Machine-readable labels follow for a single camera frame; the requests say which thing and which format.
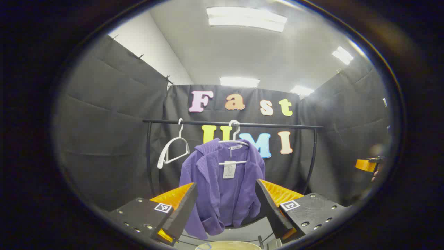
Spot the large ceiling light panel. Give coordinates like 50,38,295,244
207,6,288,32

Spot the black backdrop cloth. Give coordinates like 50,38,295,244
52,35,392,212

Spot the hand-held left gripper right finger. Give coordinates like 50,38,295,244
255,179,348,241

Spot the purple knit cardigan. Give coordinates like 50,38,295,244
179,138,266,240

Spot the white plastic hanger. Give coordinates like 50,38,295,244
157,118,190,169

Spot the black metal clothes rack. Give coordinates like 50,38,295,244
143,119,324,249

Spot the beige laundry hamper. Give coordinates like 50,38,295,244
194,240,262,250

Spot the white garment hang tag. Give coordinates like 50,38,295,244
223,160,236,179

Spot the white hanger with crossbar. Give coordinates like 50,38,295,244
218,120,249,165

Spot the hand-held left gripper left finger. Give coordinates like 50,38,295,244
106,182,199,248

